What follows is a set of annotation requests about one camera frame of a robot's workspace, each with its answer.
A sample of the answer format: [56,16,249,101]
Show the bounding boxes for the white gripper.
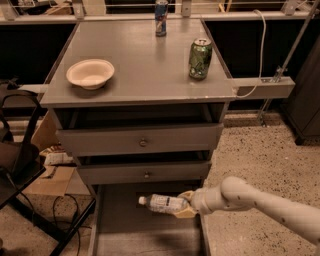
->
[174,187,223,219]

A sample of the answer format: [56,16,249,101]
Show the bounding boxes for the clear plastic water bottle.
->
[138,194,188,214]

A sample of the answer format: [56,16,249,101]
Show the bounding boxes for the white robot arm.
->
[174,176,320,246]

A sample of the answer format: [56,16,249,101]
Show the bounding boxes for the grey middle drawer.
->
[77,161,211,185]

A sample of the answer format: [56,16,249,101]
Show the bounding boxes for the grey top drawer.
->
[56,123,223,157]

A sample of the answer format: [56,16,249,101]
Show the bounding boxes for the grey open bottom drawer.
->
[88,181,211,256]

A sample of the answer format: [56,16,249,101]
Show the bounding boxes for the grey drawer cabinet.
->
[39,18,238,201]

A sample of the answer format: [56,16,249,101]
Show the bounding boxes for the cardboard box pieces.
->
[25,113,89,196]

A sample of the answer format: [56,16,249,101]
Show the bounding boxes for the dark cabinet at right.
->
[284,36,320,145]

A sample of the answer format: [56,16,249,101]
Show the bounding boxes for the green soda can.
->
[189,38,212,80]

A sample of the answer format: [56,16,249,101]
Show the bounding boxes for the metal diagonal support rod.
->
[256,0,320,128]

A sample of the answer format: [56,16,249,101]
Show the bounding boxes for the white paper bowl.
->
[66,59,115,90]

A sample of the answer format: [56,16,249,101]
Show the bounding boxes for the black chair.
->
[0,79,97,256]

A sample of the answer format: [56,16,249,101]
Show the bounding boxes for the blue soda can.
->
[155,0,168,37]

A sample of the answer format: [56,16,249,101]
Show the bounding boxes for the black floor cable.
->
[19,193,93,256]

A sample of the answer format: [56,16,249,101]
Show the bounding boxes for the grey metal rail beam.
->
[233,77,295,100]

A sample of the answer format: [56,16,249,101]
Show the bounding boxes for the white cable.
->
[235,9,267,99]

